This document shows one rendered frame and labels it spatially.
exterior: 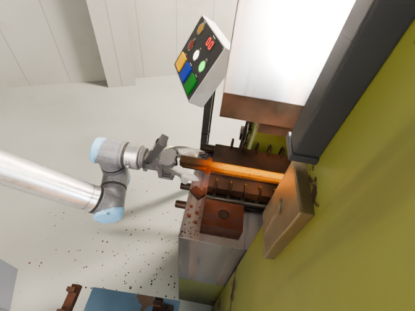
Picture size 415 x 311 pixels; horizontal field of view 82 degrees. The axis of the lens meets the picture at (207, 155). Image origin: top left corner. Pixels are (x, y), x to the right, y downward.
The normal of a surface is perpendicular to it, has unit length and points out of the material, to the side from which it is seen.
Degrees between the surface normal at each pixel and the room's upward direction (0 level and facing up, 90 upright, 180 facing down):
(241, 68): 90
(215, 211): 0
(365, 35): 90
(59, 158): 0
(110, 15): 90
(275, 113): 90
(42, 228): 0
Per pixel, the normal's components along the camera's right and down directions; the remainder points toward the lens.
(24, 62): 0.29, 0.74
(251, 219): 0.09, -0.66
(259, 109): -0.15, 0.73
